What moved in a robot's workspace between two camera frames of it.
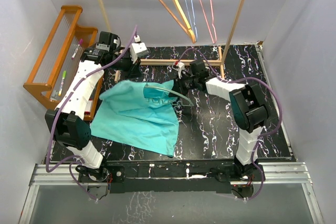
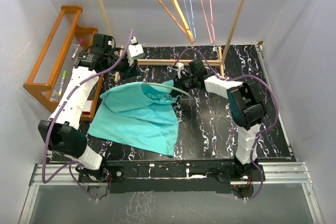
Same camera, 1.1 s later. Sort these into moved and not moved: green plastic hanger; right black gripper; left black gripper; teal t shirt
Moved: green plastic hanger
Not moved: teal t shirt; right black gripper; left black gripper
